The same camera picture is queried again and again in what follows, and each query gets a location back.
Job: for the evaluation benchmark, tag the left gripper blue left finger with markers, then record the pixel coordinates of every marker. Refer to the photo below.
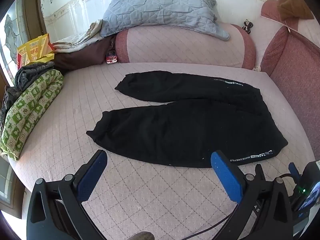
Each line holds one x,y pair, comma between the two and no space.
88,175

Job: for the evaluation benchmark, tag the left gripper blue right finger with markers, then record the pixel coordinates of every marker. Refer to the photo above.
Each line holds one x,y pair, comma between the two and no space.
230,176

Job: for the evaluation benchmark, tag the black sweatpants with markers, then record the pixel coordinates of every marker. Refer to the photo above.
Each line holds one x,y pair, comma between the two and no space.
189,118

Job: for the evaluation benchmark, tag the pink quilted bed sheet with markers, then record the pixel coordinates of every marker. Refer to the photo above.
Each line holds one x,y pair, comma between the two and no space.
131,195

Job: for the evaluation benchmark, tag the green patterned folded quilt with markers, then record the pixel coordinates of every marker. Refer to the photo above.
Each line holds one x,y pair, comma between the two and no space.
27,111

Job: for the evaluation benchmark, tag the dark grey folded garment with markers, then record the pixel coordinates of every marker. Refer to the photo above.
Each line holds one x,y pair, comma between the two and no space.
26,75

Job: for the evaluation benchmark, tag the red white small box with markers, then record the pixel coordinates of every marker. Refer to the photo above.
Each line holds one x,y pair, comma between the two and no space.
111,57

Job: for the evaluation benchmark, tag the red side cushion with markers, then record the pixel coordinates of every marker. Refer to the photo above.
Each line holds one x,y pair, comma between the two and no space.
291,59

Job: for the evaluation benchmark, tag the brown folded blanket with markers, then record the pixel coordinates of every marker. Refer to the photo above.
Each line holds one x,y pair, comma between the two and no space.
94,54

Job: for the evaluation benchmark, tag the yellow plastic bag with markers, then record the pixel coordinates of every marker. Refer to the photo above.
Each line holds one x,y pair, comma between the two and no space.
38,50

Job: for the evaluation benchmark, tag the pink headboard bolster cushion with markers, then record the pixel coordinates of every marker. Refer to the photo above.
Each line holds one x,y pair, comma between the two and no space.
161,43

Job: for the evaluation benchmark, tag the beige folded cloth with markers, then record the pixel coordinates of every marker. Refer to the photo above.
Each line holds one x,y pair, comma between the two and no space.
79,41

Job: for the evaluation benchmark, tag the black bow hair clip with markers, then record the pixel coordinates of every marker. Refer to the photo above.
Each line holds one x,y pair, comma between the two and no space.
247,26

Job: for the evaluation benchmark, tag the brown knit hat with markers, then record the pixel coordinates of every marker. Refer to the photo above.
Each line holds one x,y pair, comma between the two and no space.
294,9

